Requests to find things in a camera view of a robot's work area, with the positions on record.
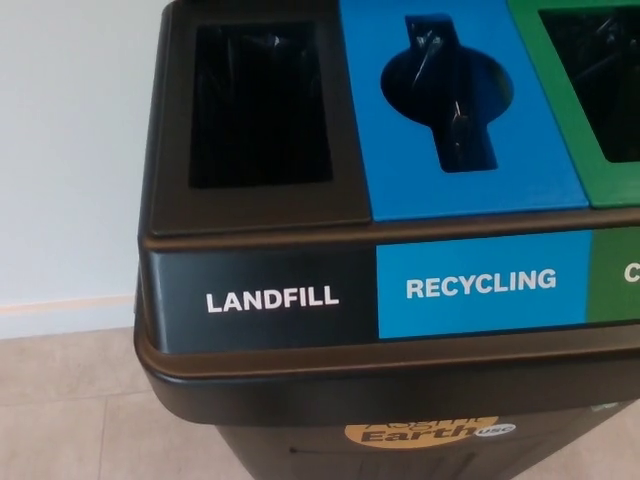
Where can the black landfill lid panel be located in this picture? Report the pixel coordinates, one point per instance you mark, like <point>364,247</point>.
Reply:
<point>270,210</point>

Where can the green compost label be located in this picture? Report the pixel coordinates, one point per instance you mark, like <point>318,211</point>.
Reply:
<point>610,305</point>

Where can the small green sticker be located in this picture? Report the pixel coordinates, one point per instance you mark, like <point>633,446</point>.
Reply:
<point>604,405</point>

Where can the small white USC sticker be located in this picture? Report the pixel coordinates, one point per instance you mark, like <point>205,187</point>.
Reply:
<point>496,429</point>

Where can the black landfill label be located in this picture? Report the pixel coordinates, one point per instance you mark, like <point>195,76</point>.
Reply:
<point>180,305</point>

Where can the round yellow Asgmt Earth sticker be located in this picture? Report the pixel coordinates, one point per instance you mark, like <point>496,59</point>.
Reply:
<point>395,434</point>

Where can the blue recycling label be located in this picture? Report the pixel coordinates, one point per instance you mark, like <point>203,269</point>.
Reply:
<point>475,320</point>

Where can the black three-stream trash can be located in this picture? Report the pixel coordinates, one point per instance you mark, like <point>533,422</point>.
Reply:
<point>300,395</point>

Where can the green compost lid panel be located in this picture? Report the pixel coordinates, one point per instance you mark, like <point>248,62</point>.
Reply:
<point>545,75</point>

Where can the blue recycling lid panel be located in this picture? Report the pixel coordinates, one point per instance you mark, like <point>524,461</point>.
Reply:
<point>535,165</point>

